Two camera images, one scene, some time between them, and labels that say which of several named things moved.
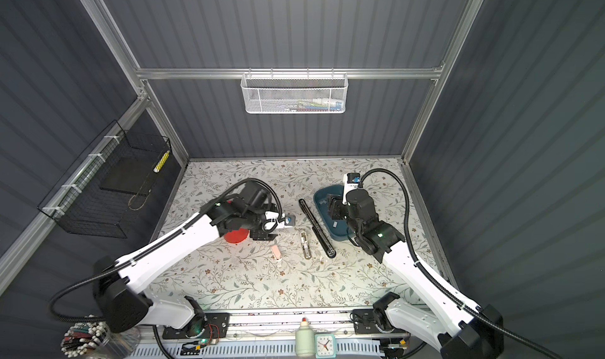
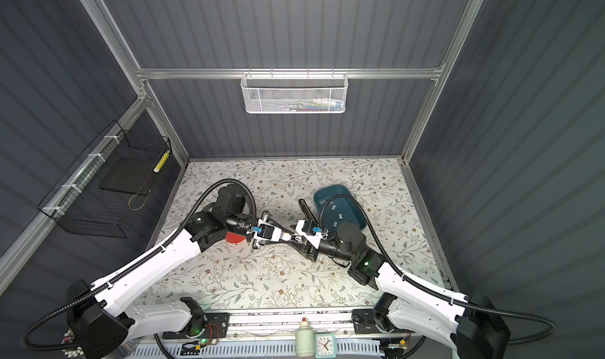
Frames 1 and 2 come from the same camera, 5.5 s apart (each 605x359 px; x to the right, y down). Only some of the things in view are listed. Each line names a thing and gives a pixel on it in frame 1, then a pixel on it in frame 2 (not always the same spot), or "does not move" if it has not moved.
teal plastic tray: [337, 228] does not move
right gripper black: [335, 203] to [313, 254]
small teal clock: [325, 346] does not move
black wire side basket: [105, 190] does not move
